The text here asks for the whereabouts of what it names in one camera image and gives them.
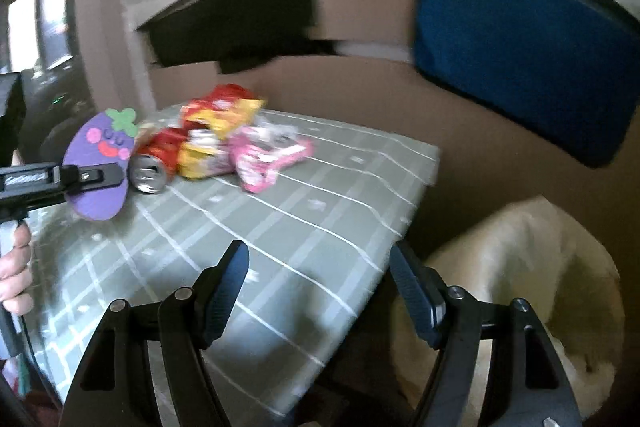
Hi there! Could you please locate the red soda can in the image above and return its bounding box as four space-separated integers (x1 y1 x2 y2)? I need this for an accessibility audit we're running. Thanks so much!
128 124 188 194

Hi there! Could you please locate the red yellow chip bag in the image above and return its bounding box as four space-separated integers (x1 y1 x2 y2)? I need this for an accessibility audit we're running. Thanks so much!
180 83 266 140

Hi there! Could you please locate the yellow snack packet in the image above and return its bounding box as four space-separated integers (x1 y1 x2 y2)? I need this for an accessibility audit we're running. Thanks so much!
177 129 234 180

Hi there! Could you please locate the beige trash bag bin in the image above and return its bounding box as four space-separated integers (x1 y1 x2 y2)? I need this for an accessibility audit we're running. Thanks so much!
390 197 625 426

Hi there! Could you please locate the person's left hand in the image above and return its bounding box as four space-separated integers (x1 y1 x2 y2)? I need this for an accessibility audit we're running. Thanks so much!
0 223 34 317

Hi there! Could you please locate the green grid tablecloth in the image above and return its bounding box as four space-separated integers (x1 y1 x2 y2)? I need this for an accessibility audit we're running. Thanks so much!
27 110 439 426

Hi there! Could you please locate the blue hanging cloth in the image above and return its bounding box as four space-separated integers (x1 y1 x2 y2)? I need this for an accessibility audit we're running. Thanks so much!
413 0 639 169

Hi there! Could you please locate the pink white snack wrapper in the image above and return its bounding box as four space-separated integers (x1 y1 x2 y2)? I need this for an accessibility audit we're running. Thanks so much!
229 119 314 194

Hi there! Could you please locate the black hanging cloth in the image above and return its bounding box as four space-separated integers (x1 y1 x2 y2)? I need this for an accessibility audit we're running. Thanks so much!
146 0 336 74

